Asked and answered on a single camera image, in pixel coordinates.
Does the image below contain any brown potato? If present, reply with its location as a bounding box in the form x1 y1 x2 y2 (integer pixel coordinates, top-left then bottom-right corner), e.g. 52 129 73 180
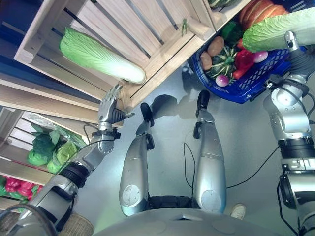
207 36 225 57
199 52 213 70

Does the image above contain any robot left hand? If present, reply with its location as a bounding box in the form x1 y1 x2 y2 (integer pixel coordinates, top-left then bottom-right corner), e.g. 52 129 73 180
98 83 135 123

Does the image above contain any red chilli pepper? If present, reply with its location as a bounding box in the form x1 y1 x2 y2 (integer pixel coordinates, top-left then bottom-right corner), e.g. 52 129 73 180
232 69 247 80

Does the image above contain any wooden crate with greens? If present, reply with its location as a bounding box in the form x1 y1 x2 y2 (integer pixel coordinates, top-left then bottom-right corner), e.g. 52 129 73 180
0 105 87 185

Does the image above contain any green leafy lettuce bunch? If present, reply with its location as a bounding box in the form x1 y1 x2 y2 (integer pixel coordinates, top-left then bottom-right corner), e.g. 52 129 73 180
27 123 80 175

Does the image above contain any robot leg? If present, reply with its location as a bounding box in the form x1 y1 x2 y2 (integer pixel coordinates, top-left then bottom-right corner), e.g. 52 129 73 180
191 89 227 215
119 103 156 217

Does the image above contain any green striped squash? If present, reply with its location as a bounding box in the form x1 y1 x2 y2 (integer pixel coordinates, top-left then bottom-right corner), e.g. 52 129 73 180
205 46 238 80

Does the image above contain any red peppers pile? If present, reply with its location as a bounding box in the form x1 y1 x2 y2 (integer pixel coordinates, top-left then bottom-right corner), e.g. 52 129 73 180
0 175 44 201

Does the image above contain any dark green bell pepper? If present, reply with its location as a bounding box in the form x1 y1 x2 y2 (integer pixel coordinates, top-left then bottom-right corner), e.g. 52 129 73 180
221 21 244 47

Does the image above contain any black floor cable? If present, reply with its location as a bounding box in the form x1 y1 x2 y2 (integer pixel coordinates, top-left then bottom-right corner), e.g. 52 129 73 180
184 142 281 190

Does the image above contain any blue plastic shopping basket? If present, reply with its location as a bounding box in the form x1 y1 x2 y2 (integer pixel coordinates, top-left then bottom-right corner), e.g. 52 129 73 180
188 48 294 104

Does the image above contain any dark green squash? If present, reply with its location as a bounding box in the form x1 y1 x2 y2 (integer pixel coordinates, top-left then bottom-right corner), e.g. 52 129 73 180
208 0 232 9

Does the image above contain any robot left leg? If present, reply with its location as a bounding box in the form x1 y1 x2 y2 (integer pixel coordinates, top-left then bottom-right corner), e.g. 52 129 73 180
119 103 156 217

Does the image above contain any red bell pepper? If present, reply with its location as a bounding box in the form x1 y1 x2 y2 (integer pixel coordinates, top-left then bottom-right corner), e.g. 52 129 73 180
234 49 255 72

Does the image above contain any orange pumpkin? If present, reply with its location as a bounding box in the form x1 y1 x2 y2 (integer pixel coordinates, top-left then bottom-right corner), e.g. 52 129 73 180
238 0 289 30

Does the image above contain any napa cabbage with white stem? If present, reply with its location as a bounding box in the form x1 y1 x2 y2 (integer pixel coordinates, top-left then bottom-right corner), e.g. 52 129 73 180
59 27 147 85

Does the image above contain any person's white shoe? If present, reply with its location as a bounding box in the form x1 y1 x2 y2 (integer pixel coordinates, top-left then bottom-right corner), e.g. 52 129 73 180
229 203 247 220

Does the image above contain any robot right leg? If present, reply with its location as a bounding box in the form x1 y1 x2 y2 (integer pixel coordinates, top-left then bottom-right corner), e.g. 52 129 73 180
191 89 227 215

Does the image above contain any pink white radish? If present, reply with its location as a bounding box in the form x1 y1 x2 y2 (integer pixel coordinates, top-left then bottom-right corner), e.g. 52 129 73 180
215 74 229 88
253 51 269 63

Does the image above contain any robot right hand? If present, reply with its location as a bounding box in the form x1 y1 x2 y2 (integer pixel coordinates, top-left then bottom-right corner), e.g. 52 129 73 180
284 30 309 77

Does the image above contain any robot silver torso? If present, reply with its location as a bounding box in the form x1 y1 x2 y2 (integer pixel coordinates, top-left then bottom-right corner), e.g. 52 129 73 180
93 208 282 236

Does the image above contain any napa cabbage with wide leaves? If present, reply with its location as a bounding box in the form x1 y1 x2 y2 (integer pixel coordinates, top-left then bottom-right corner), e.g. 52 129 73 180
242 7 315 54

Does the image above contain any large wooden slat crate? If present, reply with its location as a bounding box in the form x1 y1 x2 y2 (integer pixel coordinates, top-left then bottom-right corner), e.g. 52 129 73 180
14 0 217 112

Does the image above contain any wooden crate with pumpkin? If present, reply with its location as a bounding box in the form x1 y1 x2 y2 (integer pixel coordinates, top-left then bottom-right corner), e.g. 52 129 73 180
203 0 253 33

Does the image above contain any woven straw basket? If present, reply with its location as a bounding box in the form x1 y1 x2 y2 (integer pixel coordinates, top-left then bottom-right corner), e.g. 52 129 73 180
58 213 95 236

